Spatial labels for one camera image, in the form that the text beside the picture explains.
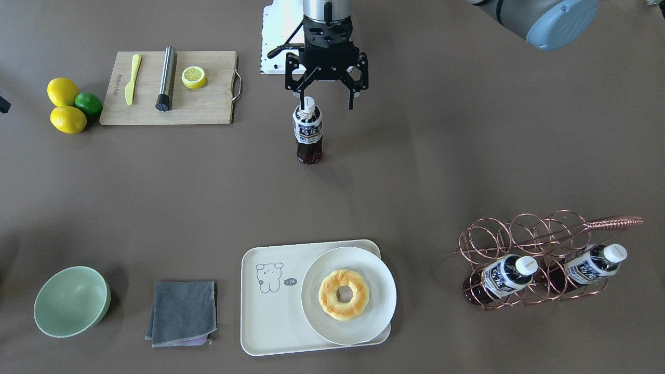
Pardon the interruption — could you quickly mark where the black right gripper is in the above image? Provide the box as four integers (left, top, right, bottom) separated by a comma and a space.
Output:
285, 16, 369, 110

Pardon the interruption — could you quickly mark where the tea bottle white cap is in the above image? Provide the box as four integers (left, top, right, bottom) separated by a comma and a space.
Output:
292, 97, 323, 165

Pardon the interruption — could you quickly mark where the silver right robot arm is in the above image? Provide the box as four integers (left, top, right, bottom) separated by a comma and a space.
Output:
270, 1, 369, 109

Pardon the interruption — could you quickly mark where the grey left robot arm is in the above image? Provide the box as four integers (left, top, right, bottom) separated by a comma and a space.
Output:
468, 1, 599, 50

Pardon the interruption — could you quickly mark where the beige rabbit tray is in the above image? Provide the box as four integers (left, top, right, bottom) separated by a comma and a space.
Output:
240, 239, 396, 356

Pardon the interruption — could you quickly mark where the tea bottle in rack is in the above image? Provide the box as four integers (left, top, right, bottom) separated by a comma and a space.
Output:
463, 254, 539, 307
547, 244, 628, 295

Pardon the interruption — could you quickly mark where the bamboo cutting board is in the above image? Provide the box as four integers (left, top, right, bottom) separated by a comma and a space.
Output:
99, 50, 237, 126

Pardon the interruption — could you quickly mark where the half lemon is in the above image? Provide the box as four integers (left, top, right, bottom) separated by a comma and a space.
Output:
181, 66, 207, 90

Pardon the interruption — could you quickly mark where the steel muddler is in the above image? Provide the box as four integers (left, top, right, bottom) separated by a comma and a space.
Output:
155, 46, 177, 112

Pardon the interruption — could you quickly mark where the yellow plastic knife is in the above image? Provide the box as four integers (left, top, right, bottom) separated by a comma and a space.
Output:
124, 53, 142, 105

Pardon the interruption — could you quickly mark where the glazed donut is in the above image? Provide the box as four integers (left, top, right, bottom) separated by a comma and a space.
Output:
318, 269, 370, 321

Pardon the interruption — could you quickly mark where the white round plate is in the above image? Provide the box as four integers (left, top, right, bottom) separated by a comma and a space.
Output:
301, 246, 397, 346

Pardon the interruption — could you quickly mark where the green lime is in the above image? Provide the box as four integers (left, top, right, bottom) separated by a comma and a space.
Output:
74, 92, 103, 117

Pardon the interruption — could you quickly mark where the yellow lemon lower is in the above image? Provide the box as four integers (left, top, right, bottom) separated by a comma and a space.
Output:
50, 106, 87, 134

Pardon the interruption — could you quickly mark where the yellow lemon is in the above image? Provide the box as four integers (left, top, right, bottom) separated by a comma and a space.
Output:
47, 77, 80, 107
50, 106, 87, 134

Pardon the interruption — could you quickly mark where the yellow lemon upper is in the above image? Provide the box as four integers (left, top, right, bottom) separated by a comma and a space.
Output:
47, 77, 80, 107

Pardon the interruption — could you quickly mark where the grey folded cloth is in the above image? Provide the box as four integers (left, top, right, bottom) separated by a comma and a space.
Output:
145, 280, 218, 348

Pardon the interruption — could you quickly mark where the green bowl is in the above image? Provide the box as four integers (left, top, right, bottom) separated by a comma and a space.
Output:
33, 266, 111, 338

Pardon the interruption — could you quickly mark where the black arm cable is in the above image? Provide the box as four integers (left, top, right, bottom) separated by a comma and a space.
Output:
267, 18, 307, 59

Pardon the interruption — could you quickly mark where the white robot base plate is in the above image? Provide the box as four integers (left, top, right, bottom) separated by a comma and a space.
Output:
260, 1, 304, 74

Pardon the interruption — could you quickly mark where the copper wire bottle rack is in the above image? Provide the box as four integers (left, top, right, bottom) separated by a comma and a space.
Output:
455, 210, 644, 310

